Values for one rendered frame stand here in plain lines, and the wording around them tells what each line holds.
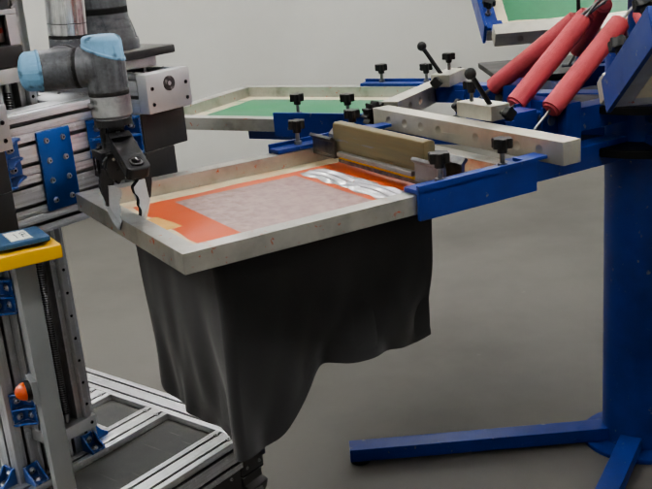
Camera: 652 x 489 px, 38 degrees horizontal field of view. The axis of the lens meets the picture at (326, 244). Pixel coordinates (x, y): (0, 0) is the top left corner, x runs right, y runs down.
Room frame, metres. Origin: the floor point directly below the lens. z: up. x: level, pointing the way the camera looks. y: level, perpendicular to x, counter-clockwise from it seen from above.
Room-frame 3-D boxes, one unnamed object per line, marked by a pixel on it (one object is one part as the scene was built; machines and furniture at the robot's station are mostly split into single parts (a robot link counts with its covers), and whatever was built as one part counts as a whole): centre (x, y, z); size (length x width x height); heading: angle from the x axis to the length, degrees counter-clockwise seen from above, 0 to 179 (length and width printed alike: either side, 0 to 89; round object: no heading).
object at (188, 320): (1.83, 0.30, 0.74); 0.45 x 0.03 x 0.43; 30
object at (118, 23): (2.34, 0.48, 1.31); 0.15 x 0.15 x 0.10
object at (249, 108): (2.95, -0.08, 1.05); 1.08 x 0.61 x 0.23; 60
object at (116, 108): (1.80, 0.38, 1.20); 0.08 x 0.08 x 0.05
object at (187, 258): (1.97, 0.05, 0.97); 0.79 x 0.58 x 0.04; 120
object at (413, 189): (1.85, -0.30, 0.98); 0.30 x 0.05 x 0.07; 120
